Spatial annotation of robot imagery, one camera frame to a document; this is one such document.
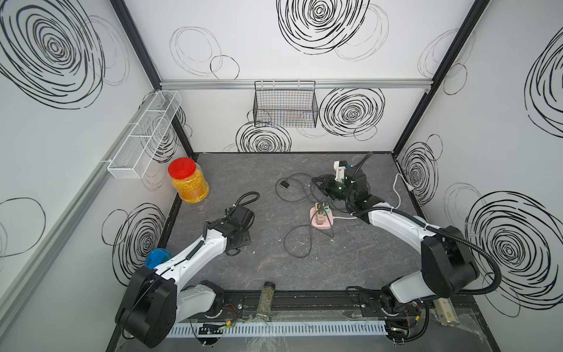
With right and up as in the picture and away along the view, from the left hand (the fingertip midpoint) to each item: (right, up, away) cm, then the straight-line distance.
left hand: (241, 239), depth 85 cm
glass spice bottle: (+11, -16, -13) cm, 24 cm away
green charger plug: (+34, +11, +4) cm, 36 cm away
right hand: (+27, +23, -3) cm, 36 cm away
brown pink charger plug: (+32, +8, +2) cm, 33 cm away
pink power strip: (+35, +6, +5) cm, 36 cm away
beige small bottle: (+69, -18, -16) cm, 73 cm away
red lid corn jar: (-23, +25, +4) cm, 34 cm away
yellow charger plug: (+30, +12, +5) cm, 33 cm away
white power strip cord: (+71, +18, +19) cm, 76 cm away
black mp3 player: (+17, +21, +23) cm, 35 cm away
